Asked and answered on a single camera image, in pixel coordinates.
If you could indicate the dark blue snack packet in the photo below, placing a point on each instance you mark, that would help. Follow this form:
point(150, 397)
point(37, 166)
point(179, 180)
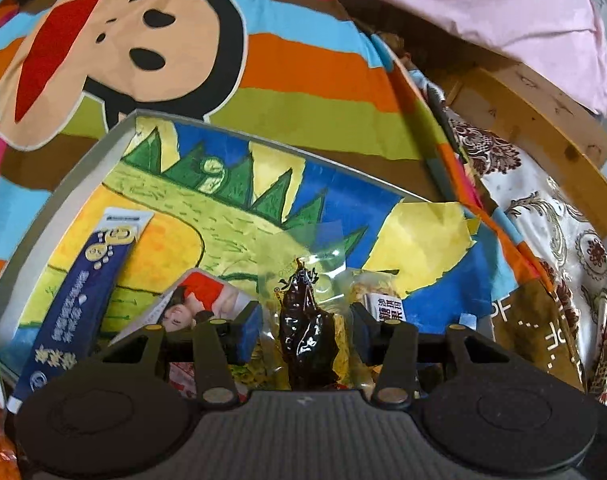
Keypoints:
point(73, 310)

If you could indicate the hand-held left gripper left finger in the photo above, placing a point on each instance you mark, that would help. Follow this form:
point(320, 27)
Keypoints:
point(246, 332)

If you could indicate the clear nut packet white label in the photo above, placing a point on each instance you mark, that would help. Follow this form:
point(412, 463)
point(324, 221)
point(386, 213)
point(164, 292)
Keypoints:
point(383, 295)

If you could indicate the clear packet dark snack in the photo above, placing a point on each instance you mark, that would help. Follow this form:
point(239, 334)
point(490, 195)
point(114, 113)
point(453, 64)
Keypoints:
point(303, 330)

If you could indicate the brown striped monkey print blanket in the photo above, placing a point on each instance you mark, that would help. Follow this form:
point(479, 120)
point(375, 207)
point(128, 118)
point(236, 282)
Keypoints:
point(293, 60)

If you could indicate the metal tray with painted lining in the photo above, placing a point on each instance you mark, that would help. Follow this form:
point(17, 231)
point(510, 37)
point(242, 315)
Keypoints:
point(193, 195)

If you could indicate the pink bed sheet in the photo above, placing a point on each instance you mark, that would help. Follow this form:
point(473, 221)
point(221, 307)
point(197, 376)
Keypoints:
point(483, 5)

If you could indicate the packet with portrait print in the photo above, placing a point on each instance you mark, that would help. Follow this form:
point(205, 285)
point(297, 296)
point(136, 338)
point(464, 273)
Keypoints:
point(203, 295)

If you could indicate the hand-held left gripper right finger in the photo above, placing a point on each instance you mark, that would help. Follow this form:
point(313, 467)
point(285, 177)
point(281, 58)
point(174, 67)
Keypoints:
point(361, 335)

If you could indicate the white floral satin cloth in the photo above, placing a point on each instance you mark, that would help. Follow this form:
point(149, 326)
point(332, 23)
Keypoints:
point(558, 240)

